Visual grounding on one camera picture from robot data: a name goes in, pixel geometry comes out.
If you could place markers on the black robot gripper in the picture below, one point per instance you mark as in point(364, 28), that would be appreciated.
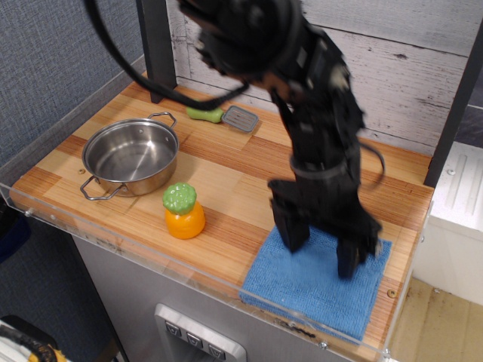
point(327, 200)

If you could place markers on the blue towel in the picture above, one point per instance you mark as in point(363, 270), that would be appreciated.
point(305, 285)

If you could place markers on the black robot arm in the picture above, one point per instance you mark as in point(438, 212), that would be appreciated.
point(269, 44)

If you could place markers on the white aluminium side block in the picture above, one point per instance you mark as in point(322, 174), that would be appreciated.
point(450, 253)

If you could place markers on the orange toy carrot green top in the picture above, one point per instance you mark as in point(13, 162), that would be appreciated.
point(184, 215)

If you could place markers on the clear acrylic table guard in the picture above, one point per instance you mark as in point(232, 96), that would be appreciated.
point(230, 170)

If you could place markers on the grey cabinet with button panel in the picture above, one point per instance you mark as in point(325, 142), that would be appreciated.
point(164, 309)

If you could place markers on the stainless steel pot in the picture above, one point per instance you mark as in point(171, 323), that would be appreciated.
point(130, 158)

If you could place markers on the yellow object bottom left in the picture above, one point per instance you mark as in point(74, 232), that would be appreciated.
point(45, 353)

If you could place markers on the green handled grey spatula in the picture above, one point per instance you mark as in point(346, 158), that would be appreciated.
point(234, 116)

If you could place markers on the black right vertical post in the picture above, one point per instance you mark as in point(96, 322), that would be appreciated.
point(456, 113)

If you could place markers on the black vertical post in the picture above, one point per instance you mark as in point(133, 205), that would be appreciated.
point(456, 113)
point(156, 38)

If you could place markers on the black left vertical post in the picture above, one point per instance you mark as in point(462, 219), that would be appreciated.
point(156, 38)

